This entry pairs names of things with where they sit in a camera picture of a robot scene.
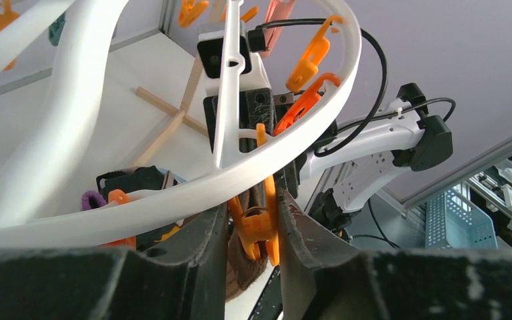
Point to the orange clothespin clip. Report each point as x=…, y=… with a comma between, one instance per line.
x=118, y=198
x=258, y=225

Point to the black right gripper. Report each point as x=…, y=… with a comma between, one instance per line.
x=255, y=106

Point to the pile of mixed socks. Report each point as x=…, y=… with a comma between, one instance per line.
x=142, y=178

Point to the purple striped sock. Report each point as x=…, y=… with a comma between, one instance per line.
x=92, y=200

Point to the spare light blue basket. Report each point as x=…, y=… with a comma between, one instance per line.
x=453, y=222

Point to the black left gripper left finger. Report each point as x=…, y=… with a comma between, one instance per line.
x=188, y=279

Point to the wooden clothes rack frame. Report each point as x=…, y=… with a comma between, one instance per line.
x=179, y=115

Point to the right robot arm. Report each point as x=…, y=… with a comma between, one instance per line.
x=410, y=134

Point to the tan brown sock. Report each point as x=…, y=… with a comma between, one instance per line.
x=242, y=272

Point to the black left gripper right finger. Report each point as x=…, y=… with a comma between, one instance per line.
x=313, y=265

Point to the white round clip hanger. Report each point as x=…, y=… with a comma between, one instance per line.
x=44, y=165

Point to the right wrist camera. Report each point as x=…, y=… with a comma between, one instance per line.
x=210, y=50

